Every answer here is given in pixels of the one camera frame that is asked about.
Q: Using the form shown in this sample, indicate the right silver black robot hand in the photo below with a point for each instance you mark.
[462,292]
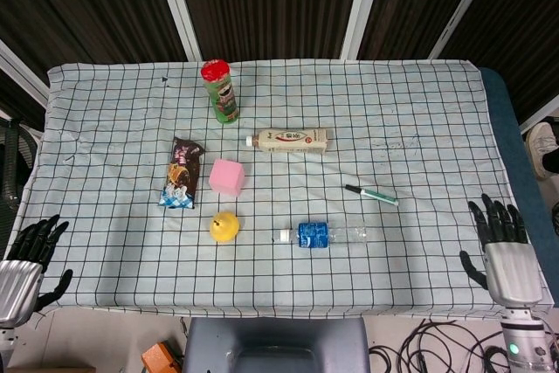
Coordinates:
[511,268]

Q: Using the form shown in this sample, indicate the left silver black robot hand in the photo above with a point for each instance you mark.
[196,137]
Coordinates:
[17,285]

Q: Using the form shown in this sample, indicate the green white whiteboard marker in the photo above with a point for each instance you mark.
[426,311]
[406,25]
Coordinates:
[373,195]

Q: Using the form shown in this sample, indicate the pink foam cube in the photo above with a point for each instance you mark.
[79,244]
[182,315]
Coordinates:
[226,177]

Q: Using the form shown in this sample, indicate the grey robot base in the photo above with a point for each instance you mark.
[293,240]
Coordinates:
[275,342]

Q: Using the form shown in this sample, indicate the checked light blue tablecloth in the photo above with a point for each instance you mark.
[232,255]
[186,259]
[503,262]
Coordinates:
[131,259]

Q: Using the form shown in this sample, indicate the black round fan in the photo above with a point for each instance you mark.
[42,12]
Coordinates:
[13,163]

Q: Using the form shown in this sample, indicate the white sneaker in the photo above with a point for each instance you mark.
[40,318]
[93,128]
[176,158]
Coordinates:
[540,146]

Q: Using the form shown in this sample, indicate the blue padded table edge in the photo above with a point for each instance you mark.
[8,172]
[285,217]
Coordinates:
[508,137]

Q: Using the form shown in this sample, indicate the orange box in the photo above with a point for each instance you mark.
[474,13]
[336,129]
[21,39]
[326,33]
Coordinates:
[159,357]

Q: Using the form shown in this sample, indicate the brown snack bag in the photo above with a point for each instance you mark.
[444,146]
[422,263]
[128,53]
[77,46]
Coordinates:
[180,172]

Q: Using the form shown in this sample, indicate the clear Pocari Sweat bottle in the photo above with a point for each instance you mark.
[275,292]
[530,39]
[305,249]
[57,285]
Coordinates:
[312,235]

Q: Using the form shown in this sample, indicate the yellow pear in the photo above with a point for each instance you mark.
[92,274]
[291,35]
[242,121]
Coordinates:
[224,228]

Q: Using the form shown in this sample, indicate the beige milk tea bottle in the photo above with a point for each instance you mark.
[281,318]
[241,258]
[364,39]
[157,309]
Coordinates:
[292,141]

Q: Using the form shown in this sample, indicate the green Pringles can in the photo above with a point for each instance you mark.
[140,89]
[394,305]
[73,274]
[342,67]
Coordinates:
[223,98]

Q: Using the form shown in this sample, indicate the white metal frame rail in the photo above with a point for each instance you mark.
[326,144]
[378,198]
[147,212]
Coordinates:
[541,113]
[22,71]

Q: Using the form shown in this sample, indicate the white metal frame post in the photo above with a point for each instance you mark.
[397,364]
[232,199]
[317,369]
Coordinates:
[463,6]
[177,2]
[362,2]

